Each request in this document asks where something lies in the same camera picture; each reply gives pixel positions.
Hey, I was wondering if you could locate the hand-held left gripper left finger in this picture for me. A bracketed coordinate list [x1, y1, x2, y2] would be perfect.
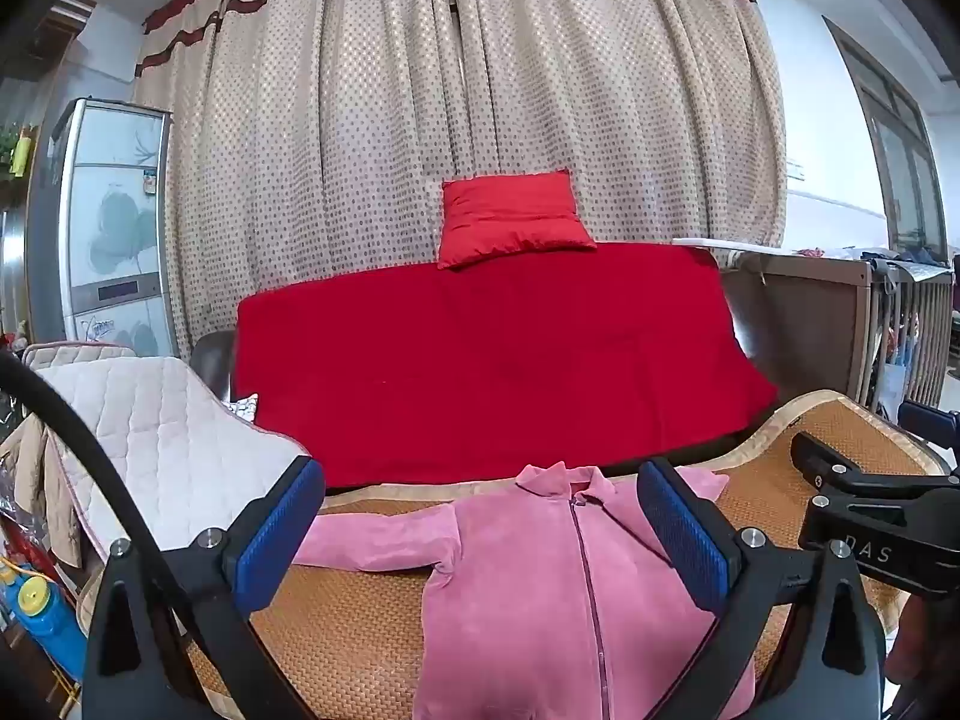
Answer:
[79, 456, 327, 720]

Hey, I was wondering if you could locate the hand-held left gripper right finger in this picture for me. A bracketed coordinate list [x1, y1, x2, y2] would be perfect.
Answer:
[637, 457, 891, 720]

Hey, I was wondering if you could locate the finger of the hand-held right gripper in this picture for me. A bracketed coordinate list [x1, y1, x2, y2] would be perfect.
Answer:
[896, 400, 960, 452]
[790, 431, 955, 501]

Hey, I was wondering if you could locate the pink corduroy jacket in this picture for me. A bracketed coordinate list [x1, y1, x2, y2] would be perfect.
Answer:
[289, 461, 758, 720]

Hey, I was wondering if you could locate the person's right hand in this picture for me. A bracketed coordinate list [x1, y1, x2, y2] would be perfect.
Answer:
[889, 598, 960, 720]

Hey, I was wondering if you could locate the woven bamboo mat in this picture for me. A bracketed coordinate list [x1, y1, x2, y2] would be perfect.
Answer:
[180, 388, 955, 720]

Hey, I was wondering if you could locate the beige quilted cushion cover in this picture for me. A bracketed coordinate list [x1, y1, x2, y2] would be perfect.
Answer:
[21, 343, 316, 580]

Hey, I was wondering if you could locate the wooden crib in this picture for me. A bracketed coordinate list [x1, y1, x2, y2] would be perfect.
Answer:
[718, 247, 960, 422]

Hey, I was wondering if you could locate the white board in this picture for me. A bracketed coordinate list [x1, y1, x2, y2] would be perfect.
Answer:
[671, 236, 797, 254]

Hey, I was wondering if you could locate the blue and yellow toy bottle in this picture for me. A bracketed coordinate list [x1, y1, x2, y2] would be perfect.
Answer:
[0, 561, 89, 685]

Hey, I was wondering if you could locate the beige coat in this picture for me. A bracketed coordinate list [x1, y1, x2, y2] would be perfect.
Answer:
[0, 412, 85, 572]

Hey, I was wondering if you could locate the red blanket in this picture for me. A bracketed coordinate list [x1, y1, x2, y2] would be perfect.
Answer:
[231, 244, 782, 490]

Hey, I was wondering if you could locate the dark framed window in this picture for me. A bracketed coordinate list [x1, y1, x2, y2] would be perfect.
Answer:
[821, 15, 955, 257]

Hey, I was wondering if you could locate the silver floral refrigerator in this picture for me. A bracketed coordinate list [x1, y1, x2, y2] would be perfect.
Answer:
[25, 97, 186, 361]

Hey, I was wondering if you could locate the red pillow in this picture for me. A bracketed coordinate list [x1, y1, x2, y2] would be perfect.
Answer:
[437, 171, 599, 271]

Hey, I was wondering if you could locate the green potted plant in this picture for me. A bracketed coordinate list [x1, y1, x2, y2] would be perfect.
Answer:
[0, 122, 40, 182]

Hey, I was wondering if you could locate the beige dotted curtain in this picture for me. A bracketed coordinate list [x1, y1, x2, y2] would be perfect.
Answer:
[135, 0, 790, 362]

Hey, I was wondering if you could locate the black cable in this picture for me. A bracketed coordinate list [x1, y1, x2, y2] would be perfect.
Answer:
[0, 352, 252, 720]

